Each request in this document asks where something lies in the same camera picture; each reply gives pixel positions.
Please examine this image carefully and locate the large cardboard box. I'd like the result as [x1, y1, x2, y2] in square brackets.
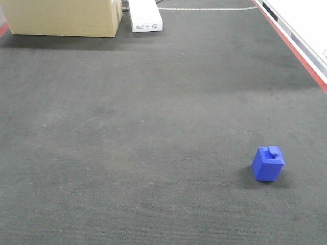
[1, 0, 123, 38]

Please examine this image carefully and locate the grey corrugated floor cable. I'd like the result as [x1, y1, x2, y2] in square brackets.
[158, 6, 258, 12]

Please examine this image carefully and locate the white board with frame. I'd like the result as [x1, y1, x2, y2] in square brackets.
[256, 1, 326, 86]

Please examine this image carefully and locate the blue plastic block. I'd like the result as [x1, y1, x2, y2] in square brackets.
[251, 146, 285, 182]

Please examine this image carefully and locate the long white carton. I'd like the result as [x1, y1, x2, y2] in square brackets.
[128, 0, 163, 33]

